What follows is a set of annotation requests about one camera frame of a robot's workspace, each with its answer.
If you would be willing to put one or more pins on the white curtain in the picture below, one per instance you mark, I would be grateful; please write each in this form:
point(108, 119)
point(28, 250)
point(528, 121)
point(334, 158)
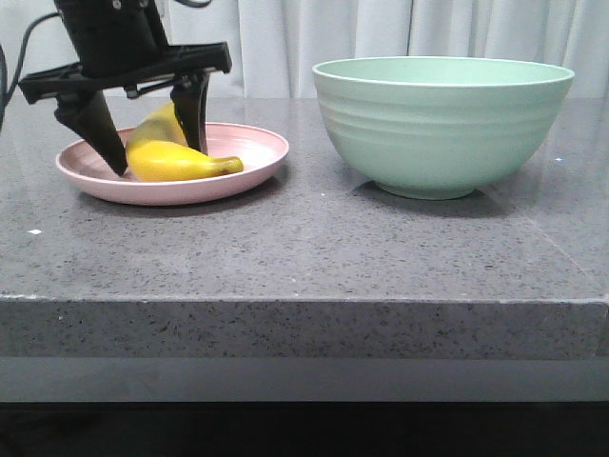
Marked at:
point(274, 45)

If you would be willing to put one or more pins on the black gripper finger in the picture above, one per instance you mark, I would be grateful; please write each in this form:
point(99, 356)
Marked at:
point(189, 100)
point(86, 113)

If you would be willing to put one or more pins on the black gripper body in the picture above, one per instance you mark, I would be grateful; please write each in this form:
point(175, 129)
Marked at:
point(122, 44)

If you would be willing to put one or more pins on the green bowl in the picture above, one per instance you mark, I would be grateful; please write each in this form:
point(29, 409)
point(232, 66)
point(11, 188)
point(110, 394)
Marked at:
point(438, 127)

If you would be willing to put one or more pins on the pink plate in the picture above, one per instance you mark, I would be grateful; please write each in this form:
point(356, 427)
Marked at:
point(262, 152)

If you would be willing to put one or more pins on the yellow banana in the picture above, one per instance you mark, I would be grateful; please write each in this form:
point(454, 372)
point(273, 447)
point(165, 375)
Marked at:
point(157, 151)

